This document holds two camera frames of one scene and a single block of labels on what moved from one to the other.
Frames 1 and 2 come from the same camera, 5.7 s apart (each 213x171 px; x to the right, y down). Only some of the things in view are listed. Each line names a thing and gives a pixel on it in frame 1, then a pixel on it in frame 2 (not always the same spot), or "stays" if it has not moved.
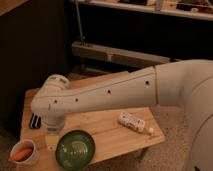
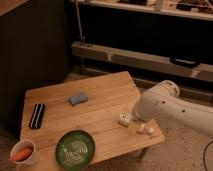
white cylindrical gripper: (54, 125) -> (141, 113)
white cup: (23, 153) stays
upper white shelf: (191, 9) stays
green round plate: (75, 150) stays
